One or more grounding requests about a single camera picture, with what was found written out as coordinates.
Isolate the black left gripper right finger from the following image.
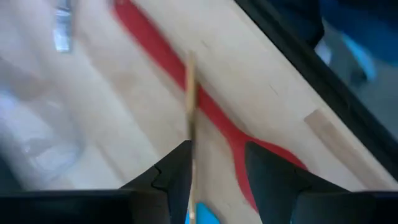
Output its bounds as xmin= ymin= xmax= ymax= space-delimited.
xmin=244 ymin=141 xmax=358 ymax=224

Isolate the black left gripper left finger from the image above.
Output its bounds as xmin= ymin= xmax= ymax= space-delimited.
xmin=119 ymin=139 xmax=194 ymax=224

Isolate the wooden stick blue utensil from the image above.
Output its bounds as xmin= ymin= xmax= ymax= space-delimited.
xmin=185 ymin=51 xmax=198 ymax=224

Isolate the teal silicone spatula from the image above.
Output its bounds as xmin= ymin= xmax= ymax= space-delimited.
xmin=185 ymin=202 xmax=220 ymax=224

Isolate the red slotted spoon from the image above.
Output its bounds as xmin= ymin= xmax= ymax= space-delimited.
xmin=111 ymin=0 xmax=308 ymax=212

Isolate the clear plastic bin with sticker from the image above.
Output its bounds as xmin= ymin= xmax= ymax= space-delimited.
xmin=0 ymin=0 xmax=94 ymax=190

